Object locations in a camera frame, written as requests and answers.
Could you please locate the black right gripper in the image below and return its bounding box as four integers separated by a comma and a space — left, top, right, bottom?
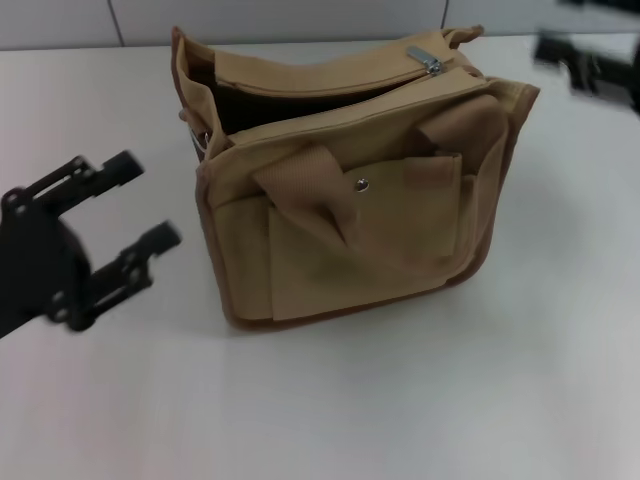
532, 29, 640, 115

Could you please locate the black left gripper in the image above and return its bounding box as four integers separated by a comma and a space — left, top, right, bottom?
0, 149, 183, 342

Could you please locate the silver zipper pull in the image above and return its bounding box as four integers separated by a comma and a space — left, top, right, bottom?
406, 45, 448, 78

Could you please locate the khaki canvas food bag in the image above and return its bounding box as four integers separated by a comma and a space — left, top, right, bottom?
170, 23, 543, 335

